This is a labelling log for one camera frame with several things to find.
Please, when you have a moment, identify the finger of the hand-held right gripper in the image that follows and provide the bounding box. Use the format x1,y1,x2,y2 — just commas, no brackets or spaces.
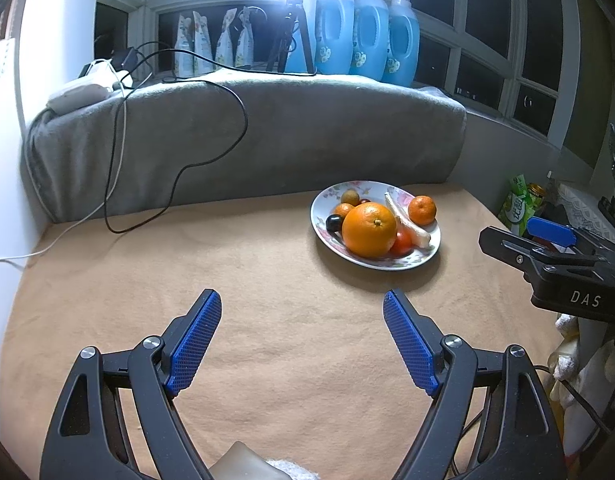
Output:
478,226,608,281
529,216,604,256

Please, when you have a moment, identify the grey blanket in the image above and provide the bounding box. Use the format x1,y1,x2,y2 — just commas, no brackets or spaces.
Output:
21,71,467,223

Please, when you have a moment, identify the green snack bag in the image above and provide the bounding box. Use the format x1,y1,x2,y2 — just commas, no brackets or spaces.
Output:
497,175,531,238

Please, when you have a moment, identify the person's right hand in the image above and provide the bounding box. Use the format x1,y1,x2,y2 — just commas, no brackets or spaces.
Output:
548,312,615,456

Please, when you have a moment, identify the beige blanket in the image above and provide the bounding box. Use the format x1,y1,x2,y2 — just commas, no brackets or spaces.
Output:
0,182,563,480

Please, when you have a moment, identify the medium tangerine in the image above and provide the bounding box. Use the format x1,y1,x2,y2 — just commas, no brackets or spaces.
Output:
408,195,437,226

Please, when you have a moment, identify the white window frame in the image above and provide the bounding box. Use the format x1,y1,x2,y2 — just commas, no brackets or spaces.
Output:
94,0,588,151

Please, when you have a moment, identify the white cable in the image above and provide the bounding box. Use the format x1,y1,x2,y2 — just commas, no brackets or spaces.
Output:
0,80,128,263

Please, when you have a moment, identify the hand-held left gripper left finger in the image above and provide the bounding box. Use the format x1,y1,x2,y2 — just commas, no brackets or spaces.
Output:
40,288,223,480

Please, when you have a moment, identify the black tripod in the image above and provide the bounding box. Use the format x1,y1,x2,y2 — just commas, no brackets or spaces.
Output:
264,0,318,76

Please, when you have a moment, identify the person's left hand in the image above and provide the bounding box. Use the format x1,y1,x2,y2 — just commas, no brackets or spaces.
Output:
264,457,321,480

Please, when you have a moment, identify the black power adapter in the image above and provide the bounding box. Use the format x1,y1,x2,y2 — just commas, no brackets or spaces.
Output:
111,47,138,71

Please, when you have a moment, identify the white lace cloth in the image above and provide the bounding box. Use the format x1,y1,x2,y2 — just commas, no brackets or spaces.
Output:
557,182,615,246

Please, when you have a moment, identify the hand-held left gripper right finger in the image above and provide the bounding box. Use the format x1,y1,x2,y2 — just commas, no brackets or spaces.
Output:
383,288,568,480

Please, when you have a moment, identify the white charger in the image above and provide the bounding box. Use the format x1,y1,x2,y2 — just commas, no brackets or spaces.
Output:
80,60,133,90

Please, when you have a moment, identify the white floral plate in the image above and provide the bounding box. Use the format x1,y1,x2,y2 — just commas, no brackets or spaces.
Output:
310,180,441,271

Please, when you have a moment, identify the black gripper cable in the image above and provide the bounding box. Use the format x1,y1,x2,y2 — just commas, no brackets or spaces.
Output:
535,364,615,437

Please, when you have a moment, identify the large orange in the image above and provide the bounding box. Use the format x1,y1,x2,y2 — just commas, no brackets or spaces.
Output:
342,201,398,260

